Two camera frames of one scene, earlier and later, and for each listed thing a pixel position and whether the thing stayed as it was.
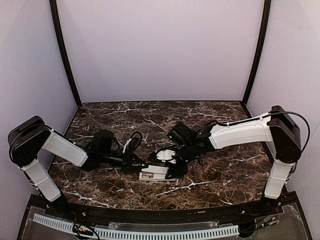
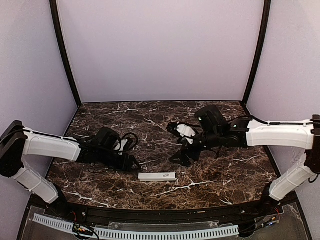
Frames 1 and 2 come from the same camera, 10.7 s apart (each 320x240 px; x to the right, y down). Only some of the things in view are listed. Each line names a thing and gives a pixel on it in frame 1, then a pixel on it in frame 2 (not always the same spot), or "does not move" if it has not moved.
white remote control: x=153 y=176 does not move
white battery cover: x=163 y=170 -> x=157 y=175
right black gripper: x=176 y=160 -> x=189 y=149
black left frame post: x=53 y=7 does not move
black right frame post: x=266 y=14 does not move
